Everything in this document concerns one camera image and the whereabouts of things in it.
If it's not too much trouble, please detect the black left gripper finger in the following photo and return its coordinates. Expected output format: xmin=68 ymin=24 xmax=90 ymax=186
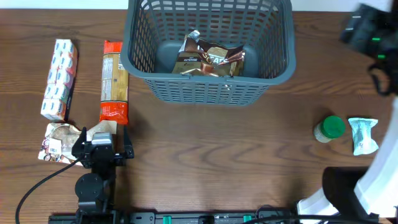
xmin=123 ymin=126 xmax=133 ymax=152
xmin=74 ymin=127 xmax=86 ymax=149

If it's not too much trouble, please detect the green lid jar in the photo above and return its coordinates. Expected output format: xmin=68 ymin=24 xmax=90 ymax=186
xmin=313 ymin=116 xmax=346 ymax=143

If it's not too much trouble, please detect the gold coffee bag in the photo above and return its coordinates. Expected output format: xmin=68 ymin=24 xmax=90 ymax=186
xmin=172 ymin=30 xmax=246 ymax=77

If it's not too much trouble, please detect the teal wipes packet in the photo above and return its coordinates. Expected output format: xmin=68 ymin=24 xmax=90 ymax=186
xmin=348 ymin=118 xmax=379 ymax=156

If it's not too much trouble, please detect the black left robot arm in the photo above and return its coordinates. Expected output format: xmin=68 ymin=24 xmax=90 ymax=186
xmin=72 ymin=128 xmax=134 ymax=223

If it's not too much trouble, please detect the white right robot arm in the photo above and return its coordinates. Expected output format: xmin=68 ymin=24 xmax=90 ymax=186
xmin=291 ymin=1 xmax=397 ymax=223

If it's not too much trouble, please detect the tissue pack multipack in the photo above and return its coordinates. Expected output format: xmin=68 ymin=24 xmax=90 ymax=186
xmin=40 ymin=39 xmax=78 ymax=122

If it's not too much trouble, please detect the crumpled snack bag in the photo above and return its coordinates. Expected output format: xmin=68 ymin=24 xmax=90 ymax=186
xmin=38 ymin=120 xmax=117 ymax=164

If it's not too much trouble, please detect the red spaghetti packet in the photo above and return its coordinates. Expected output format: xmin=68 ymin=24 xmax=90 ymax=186
xmin=99 ymin=40 xmax=129 ymax=125

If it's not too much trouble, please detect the grey plastic basket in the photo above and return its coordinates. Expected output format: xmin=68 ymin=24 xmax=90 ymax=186
xmin=121 ymin=0 xmax=296 ymax=106

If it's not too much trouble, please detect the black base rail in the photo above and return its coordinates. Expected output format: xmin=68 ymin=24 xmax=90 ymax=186
xmin=48 ymin=211 xmax=295 ymax=224

